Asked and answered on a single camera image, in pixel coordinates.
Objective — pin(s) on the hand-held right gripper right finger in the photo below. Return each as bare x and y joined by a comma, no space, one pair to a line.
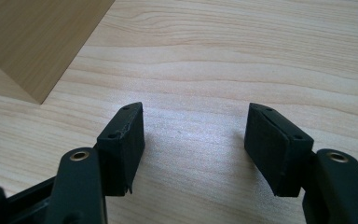
273,152

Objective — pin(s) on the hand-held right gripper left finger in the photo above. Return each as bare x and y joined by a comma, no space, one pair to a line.
122,155

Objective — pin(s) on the wooden tea box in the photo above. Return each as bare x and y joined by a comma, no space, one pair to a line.
34,43

